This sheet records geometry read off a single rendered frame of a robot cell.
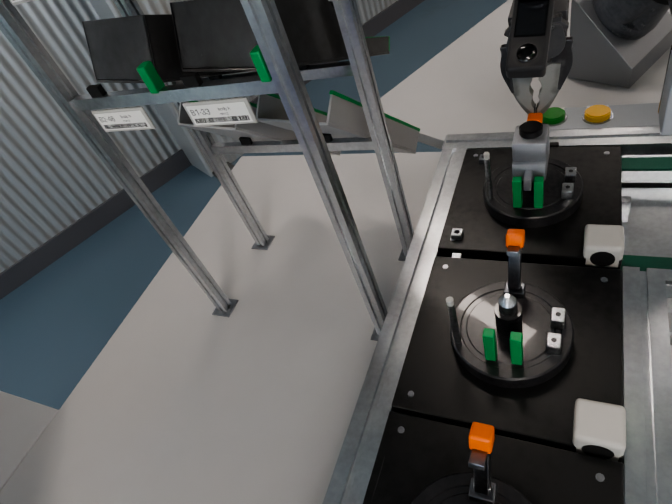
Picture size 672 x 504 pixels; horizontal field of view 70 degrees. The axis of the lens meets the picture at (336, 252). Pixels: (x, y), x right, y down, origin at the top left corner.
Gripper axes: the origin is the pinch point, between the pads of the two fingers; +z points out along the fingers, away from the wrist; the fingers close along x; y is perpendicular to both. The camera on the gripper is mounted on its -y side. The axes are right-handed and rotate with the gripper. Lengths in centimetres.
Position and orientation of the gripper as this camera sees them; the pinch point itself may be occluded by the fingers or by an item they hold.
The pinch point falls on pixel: (535, 112)
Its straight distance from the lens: 79.1
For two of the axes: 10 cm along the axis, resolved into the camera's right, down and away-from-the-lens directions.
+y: 3.4, -7.4, 5.8
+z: 2.9, 6.6, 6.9
